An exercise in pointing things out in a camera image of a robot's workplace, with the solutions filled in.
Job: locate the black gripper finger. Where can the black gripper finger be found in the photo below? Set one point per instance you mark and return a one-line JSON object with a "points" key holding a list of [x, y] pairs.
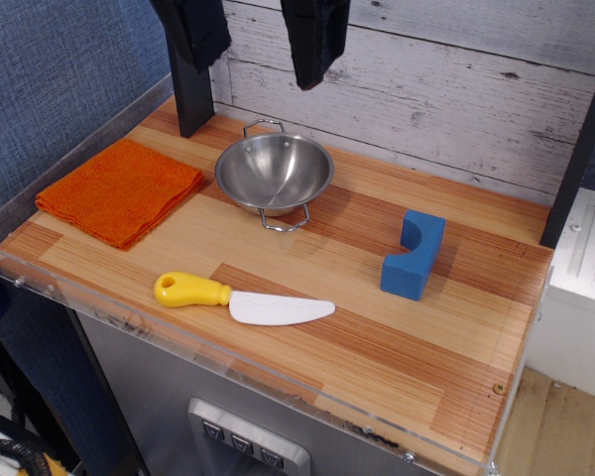
{"points": [[197, 28], [317, 34]]}

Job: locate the blue arch block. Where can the blue arch block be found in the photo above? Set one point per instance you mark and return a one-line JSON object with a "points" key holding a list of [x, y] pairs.
{"points": [[406, 275]]}

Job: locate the stainless steel pot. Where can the stainless steel pot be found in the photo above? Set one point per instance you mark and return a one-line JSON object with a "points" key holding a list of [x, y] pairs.
{"points": [[274, 174]]}

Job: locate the orange folded cloth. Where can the orange folded cloth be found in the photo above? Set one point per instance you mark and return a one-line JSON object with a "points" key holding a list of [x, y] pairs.
{"points": [[121, 194]]}

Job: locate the yellow white toy knife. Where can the yellow white toy knife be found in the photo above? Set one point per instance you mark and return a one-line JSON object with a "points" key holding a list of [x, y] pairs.
{"points": [[177, 289]]}

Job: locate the clear acrylic guard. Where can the clear acrylic guard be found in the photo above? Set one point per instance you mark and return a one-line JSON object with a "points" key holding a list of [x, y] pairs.
{"points": [[432, 379]]}

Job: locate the silver toy fridge front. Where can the silver toy fridge front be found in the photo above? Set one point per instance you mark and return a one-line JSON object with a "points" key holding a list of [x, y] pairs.
{"points": [[153, 386]]}

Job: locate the white metal box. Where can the white metal box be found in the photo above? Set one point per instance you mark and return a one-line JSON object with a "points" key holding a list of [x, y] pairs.
{"points": [[562, 344]]}

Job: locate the grey dispenser button panel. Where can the grey dispenser button panel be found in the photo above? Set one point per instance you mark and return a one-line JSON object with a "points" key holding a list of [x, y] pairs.
{"points": [[231, 445]]}

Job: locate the black left post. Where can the black left post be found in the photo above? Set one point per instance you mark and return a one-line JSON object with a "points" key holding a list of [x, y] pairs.
{"points": [[193, 93]]}

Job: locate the black post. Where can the black post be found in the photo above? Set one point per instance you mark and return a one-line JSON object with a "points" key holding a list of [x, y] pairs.
{"points": [[193, 93], [571, 182]]}

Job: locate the black right post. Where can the black right post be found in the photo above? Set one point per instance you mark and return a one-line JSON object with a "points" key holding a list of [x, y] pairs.
{"points": [[571, 182]]}

